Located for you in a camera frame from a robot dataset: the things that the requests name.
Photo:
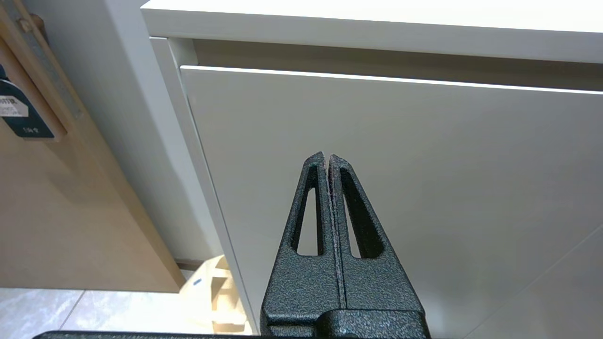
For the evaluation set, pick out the wide white cabinet door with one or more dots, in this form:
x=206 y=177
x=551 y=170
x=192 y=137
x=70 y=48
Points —
x=447 y=165

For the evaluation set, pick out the metal door lock plate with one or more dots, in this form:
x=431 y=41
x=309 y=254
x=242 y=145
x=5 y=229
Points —
x=47 y=61

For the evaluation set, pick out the dark blue door tag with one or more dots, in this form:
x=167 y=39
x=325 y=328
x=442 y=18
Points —
x=28 y=125

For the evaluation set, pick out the light wooden furniture panel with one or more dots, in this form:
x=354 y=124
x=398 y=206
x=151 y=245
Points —
x=70 y=212

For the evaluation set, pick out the white sideboard cabinet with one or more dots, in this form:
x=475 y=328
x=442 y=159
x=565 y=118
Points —
x=377 y=28

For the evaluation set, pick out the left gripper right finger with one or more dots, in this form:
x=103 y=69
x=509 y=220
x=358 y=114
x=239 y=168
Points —
x=372 y=282

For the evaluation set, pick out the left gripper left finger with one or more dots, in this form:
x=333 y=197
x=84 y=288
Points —
x=301 y=287

